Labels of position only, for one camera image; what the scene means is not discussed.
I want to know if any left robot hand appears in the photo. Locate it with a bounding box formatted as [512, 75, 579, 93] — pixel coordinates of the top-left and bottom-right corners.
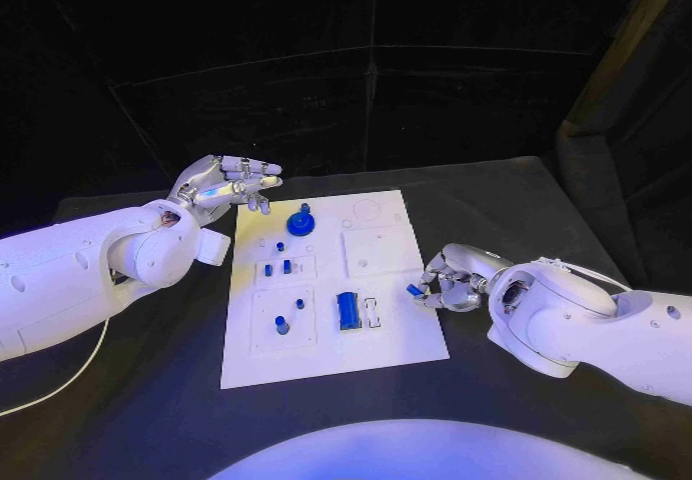
[166, 154, 284, 228]

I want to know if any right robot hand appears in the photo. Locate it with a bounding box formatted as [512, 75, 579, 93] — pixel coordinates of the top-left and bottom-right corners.
[411, 243, 517, 313]

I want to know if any white task board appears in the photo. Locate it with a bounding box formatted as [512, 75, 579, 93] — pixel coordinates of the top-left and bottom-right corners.
[220, 189, 452, 390]

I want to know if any blue gear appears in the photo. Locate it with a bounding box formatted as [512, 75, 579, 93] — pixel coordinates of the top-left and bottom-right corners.
[286, 202, 316, 237]

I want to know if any blue rectangular block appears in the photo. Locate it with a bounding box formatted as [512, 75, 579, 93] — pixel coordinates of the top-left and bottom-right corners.
[335, 291, 364, 332]

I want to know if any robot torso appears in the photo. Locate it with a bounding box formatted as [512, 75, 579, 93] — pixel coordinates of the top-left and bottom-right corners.
[208, 418, 651, 480]

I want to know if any white cable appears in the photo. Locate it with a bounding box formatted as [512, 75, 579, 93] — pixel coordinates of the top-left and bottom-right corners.
[0, 316, 111, 417]

